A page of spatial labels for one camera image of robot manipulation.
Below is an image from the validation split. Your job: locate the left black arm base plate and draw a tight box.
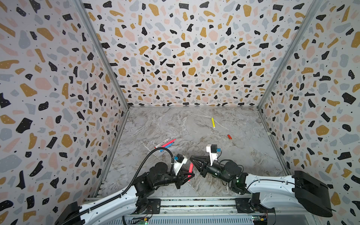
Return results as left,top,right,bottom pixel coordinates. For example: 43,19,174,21
130,198,161,215

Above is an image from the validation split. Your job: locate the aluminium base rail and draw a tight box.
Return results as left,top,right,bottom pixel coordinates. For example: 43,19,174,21
77,196,318,225

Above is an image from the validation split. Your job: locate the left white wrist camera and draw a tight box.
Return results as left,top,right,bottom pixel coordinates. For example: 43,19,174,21
173,154,188,175

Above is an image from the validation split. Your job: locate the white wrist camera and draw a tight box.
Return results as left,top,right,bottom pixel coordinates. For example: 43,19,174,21
173,154,188,175
205,144,221,166

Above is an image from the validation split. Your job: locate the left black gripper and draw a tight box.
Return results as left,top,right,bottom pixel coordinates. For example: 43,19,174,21
153,165,194,188

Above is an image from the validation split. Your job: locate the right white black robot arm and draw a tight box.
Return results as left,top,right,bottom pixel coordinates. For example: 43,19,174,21
190,156,333,218

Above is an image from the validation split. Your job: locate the pink highlighter pen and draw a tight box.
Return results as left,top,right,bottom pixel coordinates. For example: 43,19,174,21
188,163,194,178

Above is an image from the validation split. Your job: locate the blue pen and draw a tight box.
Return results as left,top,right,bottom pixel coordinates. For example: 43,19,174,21
159,145,170,152

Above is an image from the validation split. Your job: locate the red pink marker pen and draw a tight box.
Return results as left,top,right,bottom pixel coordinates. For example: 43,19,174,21
162,139,176,148

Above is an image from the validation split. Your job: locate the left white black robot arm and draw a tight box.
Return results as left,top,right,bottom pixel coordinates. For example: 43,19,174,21
55,162,195,225

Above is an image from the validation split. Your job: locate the black corrugated cable conduit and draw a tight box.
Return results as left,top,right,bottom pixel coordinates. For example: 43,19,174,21
60,147,175,225

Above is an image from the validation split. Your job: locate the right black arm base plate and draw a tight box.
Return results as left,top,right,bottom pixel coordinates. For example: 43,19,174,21
235,197,275,214

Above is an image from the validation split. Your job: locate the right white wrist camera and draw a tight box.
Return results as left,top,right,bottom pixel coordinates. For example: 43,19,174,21
205,144,221,166

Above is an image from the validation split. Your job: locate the thin white red pen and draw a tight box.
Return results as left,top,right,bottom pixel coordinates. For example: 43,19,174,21
154,138,170,148

